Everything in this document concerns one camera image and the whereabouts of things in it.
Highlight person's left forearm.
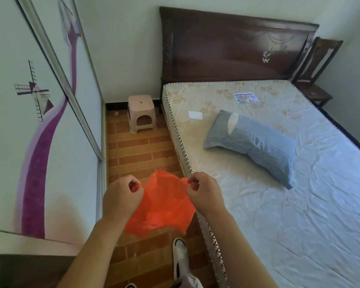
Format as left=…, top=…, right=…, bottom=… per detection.
left=57, top=216, right=131, bottom=288

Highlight white sliding door wardrobe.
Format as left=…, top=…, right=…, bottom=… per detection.
left=0, top=0, right=107, bottom=256

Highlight blue checked pillow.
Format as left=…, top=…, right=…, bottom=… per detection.
left=203, top=109, right=298, bottom=190

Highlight person's right hand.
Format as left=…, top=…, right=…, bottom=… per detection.
left=186, top=172, right=229, bottom=220

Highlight white right slipper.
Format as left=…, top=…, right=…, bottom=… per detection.
left=172, top=238, right=189, bottom=281

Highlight dark brown bed frame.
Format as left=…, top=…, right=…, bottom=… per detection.
left=159, top=6, right=360, bottom=162

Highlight person's right forearm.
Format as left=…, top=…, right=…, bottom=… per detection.
left=205, top=209, right=279, bottom=288

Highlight person's left hand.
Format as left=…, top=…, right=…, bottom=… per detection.
left=102, top=174, right=145, bottom=223

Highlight pale pink plastic stool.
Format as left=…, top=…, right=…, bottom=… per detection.
left=127, top=94, right=158, bottom=135

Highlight printed paper leaflet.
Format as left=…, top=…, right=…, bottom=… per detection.
left=232, top=92, right=259, bottom=104

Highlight dark wooden chair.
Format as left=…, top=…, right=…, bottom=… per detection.
left=291, top=36, right=344, bottom=109

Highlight grey trousers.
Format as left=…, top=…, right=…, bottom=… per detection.
left=171, top=274, right=204, bottom=288

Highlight red plastic bag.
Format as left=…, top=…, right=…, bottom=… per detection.
left=124, top=170, right=196, bottom=239

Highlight white quilted mattress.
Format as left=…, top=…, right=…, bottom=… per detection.
left=162, top=80, right=360, bottom=288

